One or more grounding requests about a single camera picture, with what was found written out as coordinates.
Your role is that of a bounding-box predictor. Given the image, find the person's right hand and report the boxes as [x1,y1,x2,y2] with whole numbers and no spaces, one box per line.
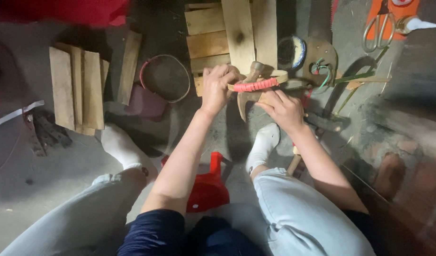
[255,89,308,134]

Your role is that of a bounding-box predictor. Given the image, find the person's left leg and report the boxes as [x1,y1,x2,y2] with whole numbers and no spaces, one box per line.
[0,123,160,256]

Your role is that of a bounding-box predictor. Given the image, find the round wooden board with wires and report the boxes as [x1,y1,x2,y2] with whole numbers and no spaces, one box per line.
[302,37,338,87]

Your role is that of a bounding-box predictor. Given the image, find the stack of wooden boards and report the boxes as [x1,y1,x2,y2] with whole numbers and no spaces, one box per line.
[49,42,110,136]

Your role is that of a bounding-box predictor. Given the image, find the claw hammer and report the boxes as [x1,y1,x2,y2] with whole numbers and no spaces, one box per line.
[237,61,267,123]

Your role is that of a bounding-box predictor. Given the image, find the white cone nozzle tube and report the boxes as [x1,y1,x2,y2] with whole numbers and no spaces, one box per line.
[396,16,436,35]

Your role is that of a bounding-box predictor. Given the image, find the orange card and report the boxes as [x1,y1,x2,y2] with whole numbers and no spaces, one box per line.
[366,0,420,41]

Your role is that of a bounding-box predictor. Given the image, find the metal scissors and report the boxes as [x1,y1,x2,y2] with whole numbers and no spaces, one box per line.
[362,12,397,53]

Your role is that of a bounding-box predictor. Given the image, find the red plastic stool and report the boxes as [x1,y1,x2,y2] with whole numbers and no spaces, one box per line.
[161,151,231,213]

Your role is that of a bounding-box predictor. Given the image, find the single wooden board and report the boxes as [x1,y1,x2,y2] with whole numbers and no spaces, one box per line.
[117,31,143,106]

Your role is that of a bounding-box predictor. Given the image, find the dark rusty metal piece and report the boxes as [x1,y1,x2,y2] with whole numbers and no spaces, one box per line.
[23,110,73,158]

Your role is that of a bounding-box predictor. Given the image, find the wooden tool handle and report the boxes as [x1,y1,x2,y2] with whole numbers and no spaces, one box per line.
[286,143,304,177]

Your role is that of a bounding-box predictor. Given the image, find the white paper strip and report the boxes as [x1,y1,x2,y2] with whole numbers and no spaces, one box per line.
[0,100,45,131]

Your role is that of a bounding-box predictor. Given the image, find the person's right leg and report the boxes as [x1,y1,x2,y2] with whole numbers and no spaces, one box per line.
[245,123,376,256]

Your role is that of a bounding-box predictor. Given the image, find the person's navy shirt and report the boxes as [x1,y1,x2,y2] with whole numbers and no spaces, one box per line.
[117,209,272,256]

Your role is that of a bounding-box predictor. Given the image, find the person's leg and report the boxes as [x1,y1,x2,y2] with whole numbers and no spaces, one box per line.
[0,123,160,256]
[245,123,376,256]

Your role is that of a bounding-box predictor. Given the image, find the bamboo strip hoop red wrap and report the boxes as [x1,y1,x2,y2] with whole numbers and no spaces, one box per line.
[227,70,289,93]

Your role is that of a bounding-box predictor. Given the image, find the round sieve red rim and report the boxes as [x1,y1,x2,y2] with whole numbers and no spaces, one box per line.
[139,54,191,104]

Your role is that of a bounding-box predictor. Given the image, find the green bamboo strips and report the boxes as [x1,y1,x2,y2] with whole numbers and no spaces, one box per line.
[333,46,391,116]

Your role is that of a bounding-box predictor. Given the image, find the wooden plank pallet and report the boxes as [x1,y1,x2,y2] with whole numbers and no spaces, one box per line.
[184,0,278,97]

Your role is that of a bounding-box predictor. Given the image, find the maroon plastic container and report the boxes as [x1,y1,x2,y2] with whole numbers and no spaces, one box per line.
[125,83,169,122]

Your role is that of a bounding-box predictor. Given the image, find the red cloth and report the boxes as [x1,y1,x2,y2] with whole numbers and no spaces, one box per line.
[0,0,130,28]

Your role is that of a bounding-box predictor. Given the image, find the person's left hand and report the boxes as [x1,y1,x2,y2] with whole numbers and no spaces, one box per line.
[200,64,242,117]

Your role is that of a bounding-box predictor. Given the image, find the black curved knife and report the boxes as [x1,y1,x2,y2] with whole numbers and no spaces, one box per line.
[305,57,376,133]

